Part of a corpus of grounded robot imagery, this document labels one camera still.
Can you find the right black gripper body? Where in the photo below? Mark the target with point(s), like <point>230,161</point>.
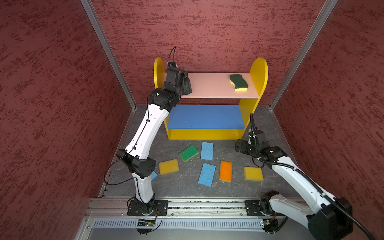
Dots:
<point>247,148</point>

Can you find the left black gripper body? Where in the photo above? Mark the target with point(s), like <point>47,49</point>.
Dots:
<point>185,89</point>

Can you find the dark green wavy sponge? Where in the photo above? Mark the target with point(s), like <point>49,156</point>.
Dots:
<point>239,83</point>

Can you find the bright green rectangular sponge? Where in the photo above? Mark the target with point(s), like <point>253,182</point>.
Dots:
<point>189,153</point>

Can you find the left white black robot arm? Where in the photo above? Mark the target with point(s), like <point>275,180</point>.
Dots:
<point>136,154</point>

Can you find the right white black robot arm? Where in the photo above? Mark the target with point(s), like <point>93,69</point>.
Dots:
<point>325,216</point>

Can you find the pink upper shelf board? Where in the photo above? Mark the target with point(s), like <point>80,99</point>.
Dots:
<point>218,86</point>

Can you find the blue lower shelf board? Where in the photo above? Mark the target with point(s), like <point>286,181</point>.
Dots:
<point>205,117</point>

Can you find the yellow wooden shelf unit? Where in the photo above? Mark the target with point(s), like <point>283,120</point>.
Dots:
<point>259,75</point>

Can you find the yellow sponge right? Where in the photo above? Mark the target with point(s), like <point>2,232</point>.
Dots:
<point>253,174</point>

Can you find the yellow sponge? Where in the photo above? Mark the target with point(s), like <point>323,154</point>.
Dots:
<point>253,174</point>
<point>168,167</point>

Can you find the orange sponge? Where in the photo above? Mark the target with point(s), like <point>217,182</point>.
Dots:
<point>226,171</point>

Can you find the light blue sponge upper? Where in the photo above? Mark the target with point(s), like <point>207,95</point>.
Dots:
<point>207,151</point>

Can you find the light blue sponge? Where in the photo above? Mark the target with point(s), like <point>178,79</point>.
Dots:
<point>207,151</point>
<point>207,175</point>
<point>153,175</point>

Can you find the light blue sponge middle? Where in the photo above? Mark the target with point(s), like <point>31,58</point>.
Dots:
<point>207,175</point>

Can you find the yellow sponge left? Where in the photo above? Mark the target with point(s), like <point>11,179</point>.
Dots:
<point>168,167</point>

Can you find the light blue sponge left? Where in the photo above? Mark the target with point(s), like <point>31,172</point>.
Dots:
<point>153,175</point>

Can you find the left aluminium corner profile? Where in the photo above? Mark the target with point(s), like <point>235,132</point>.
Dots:
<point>96,24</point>

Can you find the aluminium corner profile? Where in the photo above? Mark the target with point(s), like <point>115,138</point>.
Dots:
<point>96,24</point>
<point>317,26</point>

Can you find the left small circuit board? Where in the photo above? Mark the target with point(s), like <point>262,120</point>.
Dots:
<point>146,223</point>

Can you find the right aluminium corner profile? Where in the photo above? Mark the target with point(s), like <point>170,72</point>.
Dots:
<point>317,26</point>

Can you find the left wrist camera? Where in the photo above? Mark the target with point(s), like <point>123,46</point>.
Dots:
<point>171,65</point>

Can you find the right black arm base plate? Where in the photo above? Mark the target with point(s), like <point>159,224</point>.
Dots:
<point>252,207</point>

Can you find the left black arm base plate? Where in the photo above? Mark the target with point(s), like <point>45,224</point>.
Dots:
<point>137,208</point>

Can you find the aluminium mounting rail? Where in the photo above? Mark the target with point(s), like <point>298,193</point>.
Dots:
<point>204,205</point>

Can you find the white slotted cable duct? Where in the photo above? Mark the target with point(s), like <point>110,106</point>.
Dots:
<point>253,225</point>

